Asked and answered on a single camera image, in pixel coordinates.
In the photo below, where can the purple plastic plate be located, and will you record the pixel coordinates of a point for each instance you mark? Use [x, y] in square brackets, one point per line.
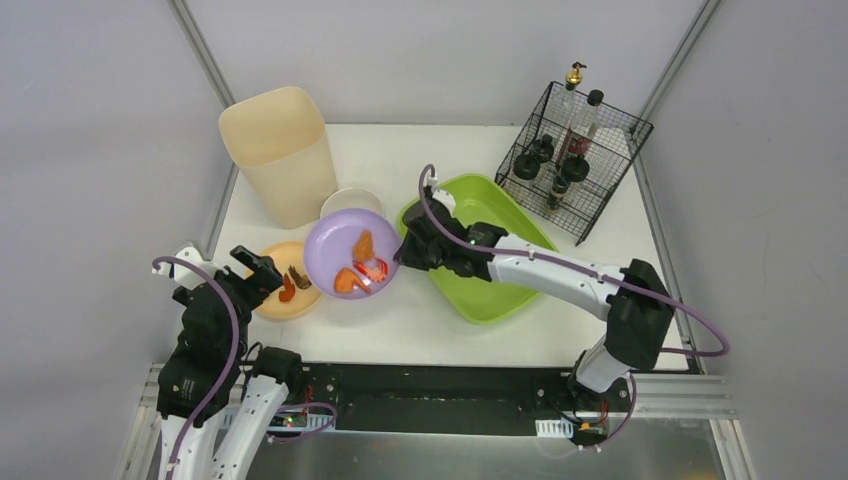
[328, 248]

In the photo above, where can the red crab claw toy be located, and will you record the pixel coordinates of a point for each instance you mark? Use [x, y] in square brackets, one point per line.
[287, 291]

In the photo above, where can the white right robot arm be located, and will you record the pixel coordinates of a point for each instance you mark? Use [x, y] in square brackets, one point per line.
[631, 300]

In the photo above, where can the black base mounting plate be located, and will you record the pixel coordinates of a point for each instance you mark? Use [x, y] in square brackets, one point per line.
[491, 401]

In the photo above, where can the brown food scraps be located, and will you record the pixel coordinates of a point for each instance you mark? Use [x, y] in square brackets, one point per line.
[300, 280]

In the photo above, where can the white powder shaker bottle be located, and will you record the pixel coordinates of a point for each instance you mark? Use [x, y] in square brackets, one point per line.
[542, 148]

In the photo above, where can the orange chicken wing toy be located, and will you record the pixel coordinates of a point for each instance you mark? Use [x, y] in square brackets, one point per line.
[347, 281]

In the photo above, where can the red shrimp toy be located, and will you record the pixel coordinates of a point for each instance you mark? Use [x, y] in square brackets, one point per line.
[375, 270]

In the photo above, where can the speckled seasoning shaker bottle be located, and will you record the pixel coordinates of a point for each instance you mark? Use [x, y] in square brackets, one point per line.
[575, 168]

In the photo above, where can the dark vinegar bottle red label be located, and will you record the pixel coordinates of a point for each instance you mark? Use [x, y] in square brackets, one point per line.
[581, 130]

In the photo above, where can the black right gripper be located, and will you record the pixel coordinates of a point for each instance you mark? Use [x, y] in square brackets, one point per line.
[420, 244]

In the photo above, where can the small pepper jar black cap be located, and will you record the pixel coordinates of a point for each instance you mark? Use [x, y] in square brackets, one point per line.
[556, 193]

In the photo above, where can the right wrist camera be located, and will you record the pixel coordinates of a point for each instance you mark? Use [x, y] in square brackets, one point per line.
[439, 195]

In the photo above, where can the clear oil bottle gold spout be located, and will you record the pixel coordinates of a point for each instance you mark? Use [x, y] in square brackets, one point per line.
[562, 102]

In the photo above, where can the fried chicken nugget piece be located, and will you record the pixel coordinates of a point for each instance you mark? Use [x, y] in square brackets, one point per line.
[363, 250]

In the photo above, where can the black wire basket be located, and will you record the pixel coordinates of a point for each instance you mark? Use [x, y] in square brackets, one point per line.
[620, 137]

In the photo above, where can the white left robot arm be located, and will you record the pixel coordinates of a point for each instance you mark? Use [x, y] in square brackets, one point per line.
[195, 383]

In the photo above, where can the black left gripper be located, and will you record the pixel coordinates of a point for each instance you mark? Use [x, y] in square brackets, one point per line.
[240, 282]

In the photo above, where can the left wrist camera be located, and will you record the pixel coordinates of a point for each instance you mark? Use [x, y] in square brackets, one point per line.
[186, 277]

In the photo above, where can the beige plastic bin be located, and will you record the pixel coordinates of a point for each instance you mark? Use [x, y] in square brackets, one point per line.
[279, 142]

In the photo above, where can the white ceramic bowl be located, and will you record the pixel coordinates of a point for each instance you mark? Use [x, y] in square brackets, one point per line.
[352, 198]

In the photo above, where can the green plastic tub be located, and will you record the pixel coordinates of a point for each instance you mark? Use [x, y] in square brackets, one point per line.
[480, 199]

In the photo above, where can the yellow plastic plate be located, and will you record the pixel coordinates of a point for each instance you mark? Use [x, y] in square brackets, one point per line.
[285, 254]

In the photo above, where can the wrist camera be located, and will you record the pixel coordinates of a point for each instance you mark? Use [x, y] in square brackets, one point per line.
[186, 277]
[439, 195]

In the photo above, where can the black-cap shaker bottle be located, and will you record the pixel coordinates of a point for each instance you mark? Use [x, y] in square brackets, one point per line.
[526, 167]

